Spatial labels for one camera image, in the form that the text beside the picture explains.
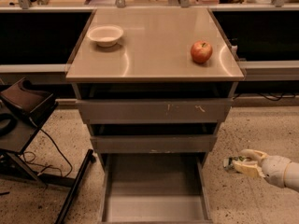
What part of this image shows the red apple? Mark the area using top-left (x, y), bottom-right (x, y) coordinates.
top-left (191, 41), bottom-right (213, 63)

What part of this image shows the grey bottom drawer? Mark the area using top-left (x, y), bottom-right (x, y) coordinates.
top-left (99, 153), bottom-right (213, 224)

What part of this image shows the white bowl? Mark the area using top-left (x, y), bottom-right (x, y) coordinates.
top-left (87, 25), bottom-right (123, 48)

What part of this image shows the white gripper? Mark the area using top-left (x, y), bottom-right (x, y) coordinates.
top-left (233, 149), bottom-right (292, 189)

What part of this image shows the grey middle drawer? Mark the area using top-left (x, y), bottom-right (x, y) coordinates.
top-left (91, 134), bottom-right (217, 154)

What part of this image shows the grey top drawer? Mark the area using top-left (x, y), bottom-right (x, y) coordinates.
top-left (77, 98), bottom-right (232, 124)

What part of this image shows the grey drawer cabinet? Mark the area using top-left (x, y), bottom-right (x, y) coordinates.
top-left (64, 7), bottom-right (246, 224)

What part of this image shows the grey drawer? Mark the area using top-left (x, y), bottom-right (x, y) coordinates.
top-left (91, 134), bottom-right (217, 154)
top-left (77, 98), bottom-right (232, 124)
top-left (99, 153), bottom-right (213, 224)

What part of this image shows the black side cart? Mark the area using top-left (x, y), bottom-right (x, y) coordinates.
top-left (0, 77), bottom-right (57, 186)

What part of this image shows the black cable under ledge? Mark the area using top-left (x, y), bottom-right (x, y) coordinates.
top-left (232, 92), bottom-right (297, 102)

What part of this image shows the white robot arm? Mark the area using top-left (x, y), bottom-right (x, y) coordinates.
top-left (233, 149), bottom-right (299, 192)

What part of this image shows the black cable on floor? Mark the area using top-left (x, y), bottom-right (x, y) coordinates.
top-left (21, 118), bottom-right (74, 179)

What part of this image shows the green 7up can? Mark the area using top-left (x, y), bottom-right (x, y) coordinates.
top-left (223, 156), bottom-right (252, 172)

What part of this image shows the black cart leg bar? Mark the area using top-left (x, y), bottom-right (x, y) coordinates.
top-left (54, 149), bottom-right (95, 224)

